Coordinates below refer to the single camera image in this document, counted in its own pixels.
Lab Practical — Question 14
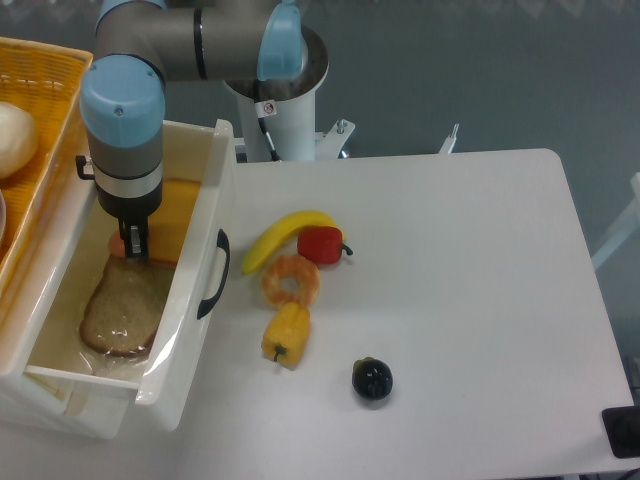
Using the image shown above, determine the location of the yellow banana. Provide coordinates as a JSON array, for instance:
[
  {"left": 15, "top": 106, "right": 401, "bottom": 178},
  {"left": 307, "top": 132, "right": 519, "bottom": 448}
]
[{"left": 241, "top": 210, "right": 338, "bottom": 275}]

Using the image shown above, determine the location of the orange cheese slice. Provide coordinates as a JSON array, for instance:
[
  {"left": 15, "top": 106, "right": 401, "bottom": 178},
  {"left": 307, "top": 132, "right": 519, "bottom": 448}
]
[{"left": 148, "top": 179, "right": 200, "bottom": 264}]

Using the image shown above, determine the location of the white bracket behind table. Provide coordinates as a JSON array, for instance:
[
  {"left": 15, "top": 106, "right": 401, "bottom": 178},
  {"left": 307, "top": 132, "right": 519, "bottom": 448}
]
[{"left": 438, "top": 123, "right": 460, "bottom": 155}]

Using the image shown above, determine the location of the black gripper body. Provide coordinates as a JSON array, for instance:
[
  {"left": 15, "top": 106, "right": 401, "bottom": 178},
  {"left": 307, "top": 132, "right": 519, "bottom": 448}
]
[{"left": 117, "top": 215, "right": 149, "bottom": 242}]

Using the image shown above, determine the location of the brown bread slice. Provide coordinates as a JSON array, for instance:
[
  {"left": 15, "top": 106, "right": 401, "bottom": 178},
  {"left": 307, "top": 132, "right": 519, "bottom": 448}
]
[{"left": 79, "top": 255, "right": 175, "bottom": 358}]

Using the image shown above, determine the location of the pink-orange egg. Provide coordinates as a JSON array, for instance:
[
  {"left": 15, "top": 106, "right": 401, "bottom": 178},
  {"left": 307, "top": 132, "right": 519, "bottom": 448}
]
[{"left": 108, "top": 232, "right": 126, "bottom": 258}]

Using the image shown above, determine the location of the dark blackberry toy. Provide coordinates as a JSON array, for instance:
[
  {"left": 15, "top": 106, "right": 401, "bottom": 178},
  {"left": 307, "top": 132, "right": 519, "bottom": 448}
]
[{"left": 352, "top": 357, "right": 394, "bottom": 401}]

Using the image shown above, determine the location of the orange shrimp ring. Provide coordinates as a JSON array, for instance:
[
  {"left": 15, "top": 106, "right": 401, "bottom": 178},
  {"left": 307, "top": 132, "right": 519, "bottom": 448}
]
[{"left": 260, "top": 253, "right": 321, "bottom": 309}]

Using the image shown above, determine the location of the yellow woven basket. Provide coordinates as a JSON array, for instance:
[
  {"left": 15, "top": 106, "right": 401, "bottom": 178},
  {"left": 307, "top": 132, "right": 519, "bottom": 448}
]
[{"left": 1, "top": 37, "right": 93, "bottom": 290}]

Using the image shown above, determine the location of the yellow bell pepper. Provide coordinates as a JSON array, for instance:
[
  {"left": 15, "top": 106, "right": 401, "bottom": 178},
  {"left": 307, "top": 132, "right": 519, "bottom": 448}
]
[{"left": 261, "top": 302, "right": 311, "bottom": 369}]

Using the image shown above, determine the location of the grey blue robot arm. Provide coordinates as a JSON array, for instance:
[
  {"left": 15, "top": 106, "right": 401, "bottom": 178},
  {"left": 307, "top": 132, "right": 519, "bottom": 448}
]
[{"left": 79, "top": 1, "right": 304, "bottom": 259}]

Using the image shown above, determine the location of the white frame at right edge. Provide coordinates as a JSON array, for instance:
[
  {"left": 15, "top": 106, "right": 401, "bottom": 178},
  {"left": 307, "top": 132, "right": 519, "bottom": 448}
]
[{"left": 591, "top": 173, "right": 639, "bottom": 270}]

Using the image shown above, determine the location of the white bun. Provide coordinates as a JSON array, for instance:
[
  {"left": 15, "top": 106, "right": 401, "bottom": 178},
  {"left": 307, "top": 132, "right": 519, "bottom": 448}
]
[{"left": 0, "top": 102, "right": 39, "bottom": 179}]

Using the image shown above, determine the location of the black device at table edge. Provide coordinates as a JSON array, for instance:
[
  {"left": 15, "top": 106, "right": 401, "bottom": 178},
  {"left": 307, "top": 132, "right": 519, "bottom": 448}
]
[{"left": 601, "top": 406, "right": 639, "bottom": 459}]

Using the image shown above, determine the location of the white drawer cabinet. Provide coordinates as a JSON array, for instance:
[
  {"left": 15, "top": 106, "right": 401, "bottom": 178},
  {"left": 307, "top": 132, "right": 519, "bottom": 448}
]
[{"left": 1, "top": 107, "right": 128, "bottom": 439}]

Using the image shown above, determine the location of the red bell pepper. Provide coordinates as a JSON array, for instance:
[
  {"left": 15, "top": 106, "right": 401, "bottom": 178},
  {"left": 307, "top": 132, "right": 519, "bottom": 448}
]
[{"left": 297, "top": 226, "right": 353, "bottom": 265}]

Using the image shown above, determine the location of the black drawer handle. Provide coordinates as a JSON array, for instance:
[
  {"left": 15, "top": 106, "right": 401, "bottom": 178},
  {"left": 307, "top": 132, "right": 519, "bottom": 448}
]
[{"left": 197, "top": 229, "right": 231, "bottom": 320}]

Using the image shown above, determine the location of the white open upper drawer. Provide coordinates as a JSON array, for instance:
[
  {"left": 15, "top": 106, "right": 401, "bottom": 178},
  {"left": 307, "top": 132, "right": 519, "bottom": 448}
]
[{"left": 25, "top": 120, "right": 235, "bottom": 439}]

